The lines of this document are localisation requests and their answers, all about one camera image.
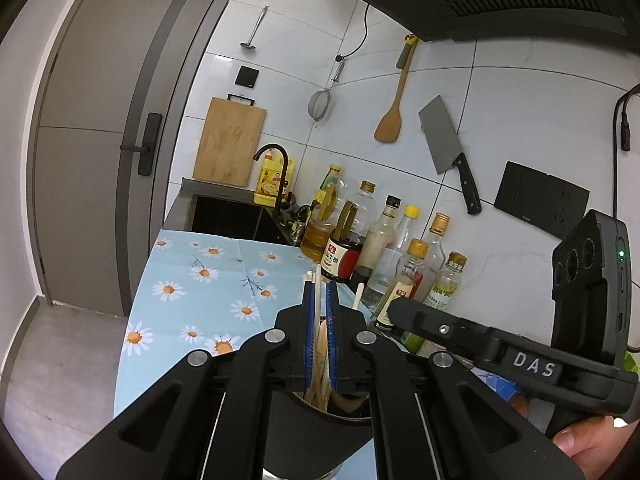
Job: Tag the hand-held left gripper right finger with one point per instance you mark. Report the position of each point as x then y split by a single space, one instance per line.
332 335

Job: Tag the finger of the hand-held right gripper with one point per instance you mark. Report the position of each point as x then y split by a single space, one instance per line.
430 322

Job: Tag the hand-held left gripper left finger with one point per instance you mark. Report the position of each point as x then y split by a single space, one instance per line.
309 330

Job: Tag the long pale wooden chopstick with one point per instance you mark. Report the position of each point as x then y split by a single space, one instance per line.
318 290

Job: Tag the black cylindrical utensil holder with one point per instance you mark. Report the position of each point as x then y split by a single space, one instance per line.
310 435

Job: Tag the person's right hand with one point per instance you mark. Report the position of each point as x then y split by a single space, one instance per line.
595 447

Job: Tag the gold capped green label bottle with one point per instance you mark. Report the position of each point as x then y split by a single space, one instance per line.
445 287

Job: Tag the orange capped red label bottle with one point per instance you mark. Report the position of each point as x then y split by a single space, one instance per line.
407 285

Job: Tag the tall gold capped bottle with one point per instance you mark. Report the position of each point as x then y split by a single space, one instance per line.
437 250

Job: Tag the soy sauce jug red label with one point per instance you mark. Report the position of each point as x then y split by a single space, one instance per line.
340 257

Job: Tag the golden cooking oil jug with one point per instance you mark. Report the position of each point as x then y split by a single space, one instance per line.
315 242

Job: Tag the black capped clear bottle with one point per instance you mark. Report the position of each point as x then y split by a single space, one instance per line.
380 245

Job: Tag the yellow capped clear bottle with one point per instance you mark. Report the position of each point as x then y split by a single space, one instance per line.
409 227

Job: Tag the blue daisy print tablecloth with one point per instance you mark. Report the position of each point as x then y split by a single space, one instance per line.
200 310

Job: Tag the dark kitchen sink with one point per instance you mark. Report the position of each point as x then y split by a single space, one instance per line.
225 215

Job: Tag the yellow detergent bottle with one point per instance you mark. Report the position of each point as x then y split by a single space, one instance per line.
270 180

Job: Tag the black sink faucet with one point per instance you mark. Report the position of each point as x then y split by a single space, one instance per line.
285 170

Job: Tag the hanging wooden spatula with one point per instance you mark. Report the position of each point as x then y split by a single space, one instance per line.
389 127

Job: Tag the wooden cutting board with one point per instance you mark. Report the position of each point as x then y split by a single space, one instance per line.
227 145

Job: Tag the hanging metal strainer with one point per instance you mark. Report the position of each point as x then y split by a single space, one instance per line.
320 105

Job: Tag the grey door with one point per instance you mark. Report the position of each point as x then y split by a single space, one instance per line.
85 160

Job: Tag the hanging metal ladle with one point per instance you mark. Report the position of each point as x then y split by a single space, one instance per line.
248 45

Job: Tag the black wall outlet panel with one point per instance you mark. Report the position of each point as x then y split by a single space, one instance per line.
540 195

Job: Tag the small black wall switch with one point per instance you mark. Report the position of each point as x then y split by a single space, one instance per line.
247 76

